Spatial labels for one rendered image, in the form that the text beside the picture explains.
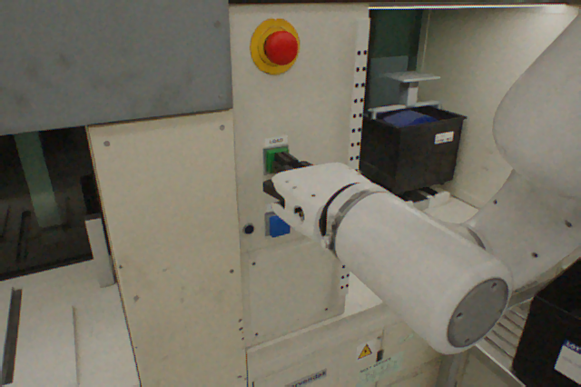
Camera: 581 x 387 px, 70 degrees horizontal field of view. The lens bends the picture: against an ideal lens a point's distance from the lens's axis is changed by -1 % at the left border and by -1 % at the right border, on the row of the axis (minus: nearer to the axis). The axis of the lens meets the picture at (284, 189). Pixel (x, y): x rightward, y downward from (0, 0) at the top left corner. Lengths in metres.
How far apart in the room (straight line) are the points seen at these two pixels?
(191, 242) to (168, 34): 0.27
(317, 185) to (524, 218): 0.20
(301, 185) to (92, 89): 0.24
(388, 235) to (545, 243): 0.13
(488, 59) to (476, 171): 0.29
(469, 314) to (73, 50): 0.43
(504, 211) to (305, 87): 0.30
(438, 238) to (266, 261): 0.37
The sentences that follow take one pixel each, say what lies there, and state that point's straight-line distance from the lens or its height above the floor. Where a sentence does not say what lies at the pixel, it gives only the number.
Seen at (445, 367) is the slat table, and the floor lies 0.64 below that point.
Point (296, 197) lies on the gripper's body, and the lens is 0.44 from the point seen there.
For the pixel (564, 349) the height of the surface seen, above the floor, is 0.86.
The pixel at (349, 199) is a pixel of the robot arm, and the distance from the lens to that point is 0.40.
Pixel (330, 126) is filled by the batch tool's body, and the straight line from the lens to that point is 0.62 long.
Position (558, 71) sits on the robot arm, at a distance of 0.29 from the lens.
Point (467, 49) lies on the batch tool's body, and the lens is 1.25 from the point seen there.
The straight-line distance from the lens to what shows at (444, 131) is 1.16.
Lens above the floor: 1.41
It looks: 25 degrees down
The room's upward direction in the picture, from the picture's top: straight up
